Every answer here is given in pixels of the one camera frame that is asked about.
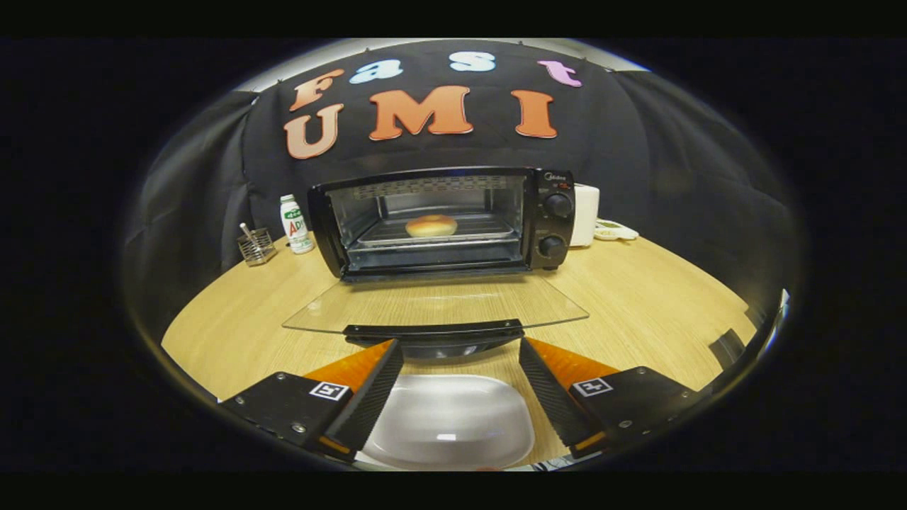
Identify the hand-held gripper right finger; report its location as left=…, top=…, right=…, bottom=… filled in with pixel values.
left=519, top=339, right=709, bottom=460

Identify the white square plate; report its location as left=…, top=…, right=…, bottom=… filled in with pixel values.
left=363, top=374, right=536, bottom=471

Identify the black chair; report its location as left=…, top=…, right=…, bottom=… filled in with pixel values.
left=709, top=328, right=747, bottom=370

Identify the brown bagel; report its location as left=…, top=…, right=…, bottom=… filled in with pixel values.
left=405, top=214, right=458, bottom=239

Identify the wire mesh utensil holder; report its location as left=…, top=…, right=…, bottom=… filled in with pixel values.
left=237, top=223, right=278, bottom=267

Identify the metal oven rack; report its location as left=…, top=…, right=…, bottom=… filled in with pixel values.
left=356, top=214, right=517, bottom=249

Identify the black toaster oven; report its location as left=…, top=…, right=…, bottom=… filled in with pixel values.
left=282, top=166, right=590, bottom=360

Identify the white remote control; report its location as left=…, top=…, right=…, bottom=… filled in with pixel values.
left=594, top=220, right=640, bottom=242

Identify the white box appliance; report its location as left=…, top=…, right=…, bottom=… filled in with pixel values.
left=570, top=183, right=601, bottom=248

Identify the white bottle green label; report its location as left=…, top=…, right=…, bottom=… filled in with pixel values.
left=279, top=194, right=315, bottom=255

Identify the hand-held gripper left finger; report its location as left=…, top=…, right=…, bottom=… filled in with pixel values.
left=221, top=341, right=404, bottom=465

